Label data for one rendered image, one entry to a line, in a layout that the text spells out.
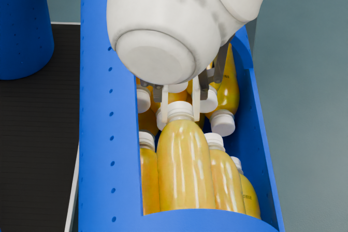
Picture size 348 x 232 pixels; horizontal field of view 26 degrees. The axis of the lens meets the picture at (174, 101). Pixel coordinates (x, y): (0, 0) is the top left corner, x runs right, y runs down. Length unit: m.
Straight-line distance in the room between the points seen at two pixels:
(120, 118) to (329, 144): 1.61
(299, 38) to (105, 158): 1.95
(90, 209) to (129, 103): 0.16
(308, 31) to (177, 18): 2.32
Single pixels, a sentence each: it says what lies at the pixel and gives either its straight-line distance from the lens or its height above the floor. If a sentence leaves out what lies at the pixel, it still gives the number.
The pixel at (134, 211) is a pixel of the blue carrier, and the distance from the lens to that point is 0.94.
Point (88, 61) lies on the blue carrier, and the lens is 1.18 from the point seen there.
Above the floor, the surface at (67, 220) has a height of 0.15.
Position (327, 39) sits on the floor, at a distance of 2.91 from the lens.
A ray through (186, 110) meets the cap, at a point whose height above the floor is 1.20.
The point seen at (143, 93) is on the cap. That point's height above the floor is 1.14.
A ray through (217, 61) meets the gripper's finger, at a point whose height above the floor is 1.30.
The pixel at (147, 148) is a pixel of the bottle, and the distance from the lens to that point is 1.09.
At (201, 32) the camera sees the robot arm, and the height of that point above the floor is 1.57.
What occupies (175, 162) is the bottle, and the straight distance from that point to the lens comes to 0.99.
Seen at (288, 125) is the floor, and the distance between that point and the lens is 2.61.
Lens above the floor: 2.01
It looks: 49 degrees down
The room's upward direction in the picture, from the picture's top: straight up
